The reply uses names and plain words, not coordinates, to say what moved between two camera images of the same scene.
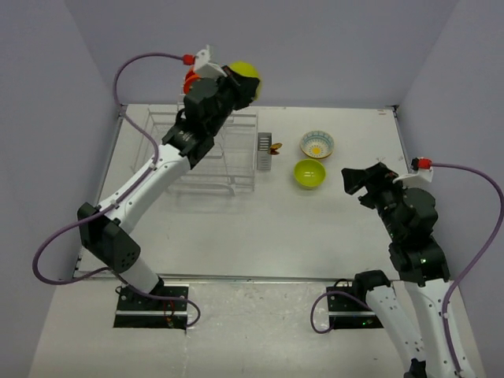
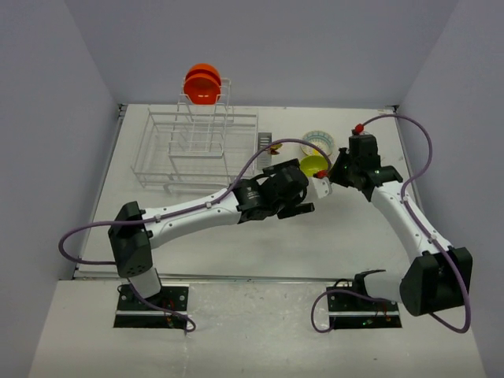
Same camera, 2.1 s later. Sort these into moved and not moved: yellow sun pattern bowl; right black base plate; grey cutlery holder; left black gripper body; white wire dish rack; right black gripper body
Moved: right black gripper body; left black gripper body
Not moved: grey cutlery holder; right black base plate; white wire dish rack; yellow sun pattern bowl
